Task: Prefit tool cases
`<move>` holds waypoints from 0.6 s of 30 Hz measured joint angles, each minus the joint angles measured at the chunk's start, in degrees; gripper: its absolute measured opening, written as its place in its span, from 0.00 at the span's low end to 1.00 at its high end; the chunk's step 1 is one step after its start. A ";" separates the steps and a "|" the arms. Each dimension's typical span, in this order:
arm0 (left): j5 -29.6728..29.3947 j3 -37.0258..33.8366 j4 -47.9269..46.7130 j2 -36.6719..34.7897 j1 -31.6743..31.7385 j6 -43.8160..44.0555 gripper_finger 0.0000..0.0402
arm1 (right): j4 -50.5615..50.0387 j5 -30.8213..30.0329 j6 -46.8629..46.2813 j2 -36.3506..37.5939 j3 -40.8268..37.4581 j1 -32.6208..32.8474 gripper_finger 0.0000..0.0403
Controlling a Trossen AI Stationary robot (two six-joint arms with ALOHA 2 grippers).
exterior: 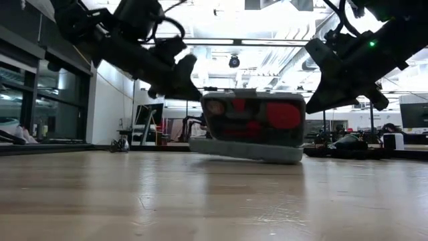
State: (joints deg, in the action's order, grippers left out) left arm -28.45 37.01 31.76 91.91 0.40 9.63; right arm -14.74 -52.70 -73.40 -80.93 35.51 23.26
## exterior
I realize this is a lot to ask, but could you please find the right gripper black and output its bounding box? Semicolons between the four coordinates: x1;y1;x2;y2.
304;31;408;115

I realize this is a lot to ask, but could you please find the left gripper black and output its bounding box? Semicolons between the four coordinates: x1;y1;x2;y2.
96;33;203;101

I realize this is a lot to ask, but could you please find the grey plastic tool case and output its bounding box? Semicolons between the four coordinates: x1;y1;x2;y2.
189;88;307;165

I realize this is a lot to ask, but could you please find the black background tripod stand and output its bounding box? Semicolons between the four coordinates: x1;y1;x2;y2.
368;102;376;135

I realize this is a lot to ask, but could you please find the black monitor on stand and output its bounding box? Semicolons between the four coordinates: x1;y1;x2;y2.
134;102;165;127

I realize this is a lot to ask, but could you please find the red white tape roll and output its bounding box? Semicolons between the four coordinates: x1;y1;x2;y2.
205;99;226;117

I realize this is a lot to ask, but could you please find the grey angled stand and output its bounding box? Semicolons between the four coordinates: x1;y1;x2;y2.
139;108;158;146

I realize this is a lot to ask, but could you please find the white black small box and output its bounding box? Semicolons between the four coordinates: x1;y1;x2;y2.
383;133;406;151

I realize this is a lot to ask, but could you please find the black wide monitor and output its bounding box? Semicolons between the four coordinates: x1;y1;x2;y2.
399;102;428;130

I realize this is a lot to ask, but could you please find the white green bundle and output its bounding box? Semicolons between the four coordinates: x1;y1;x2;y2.
0;116;39;146

